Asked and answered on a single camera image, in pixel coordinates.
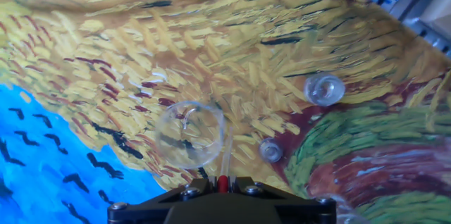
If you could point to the small clear glass vial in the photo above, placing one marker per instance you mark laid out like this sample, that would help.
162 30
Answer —
270 150

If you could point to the clear glass bottle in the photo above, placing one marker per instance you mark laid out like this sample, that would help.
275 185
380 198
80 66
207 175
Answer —
324 90

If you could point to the Van Gogh painting tablecloth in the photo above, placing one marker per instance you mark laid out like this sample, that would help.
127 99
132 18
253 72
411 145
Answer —
211 41

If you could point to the red bulb glass dropper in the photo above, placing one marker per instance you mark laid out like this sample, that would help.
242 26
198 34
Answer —
222 183

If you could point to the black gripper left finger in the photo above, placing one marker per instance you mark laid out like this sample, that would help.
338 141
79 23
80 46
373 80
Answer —
141 211

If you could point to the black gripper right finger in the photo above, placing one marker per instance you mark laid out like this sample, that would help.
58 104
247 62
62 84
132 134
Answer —
303 211

